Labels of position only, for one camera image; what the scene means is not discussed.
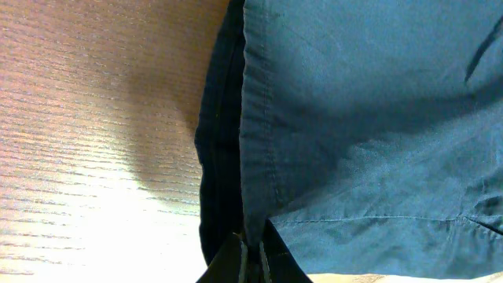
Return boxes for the navy blue shorts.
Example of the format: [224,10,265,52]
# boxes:
[195,0,502,279]

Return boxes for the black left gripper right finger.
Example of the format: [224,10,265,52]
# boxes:
[259,220,313,283]

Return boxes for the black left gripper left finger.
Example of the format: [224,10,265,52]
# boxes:
[196,233,248,283]

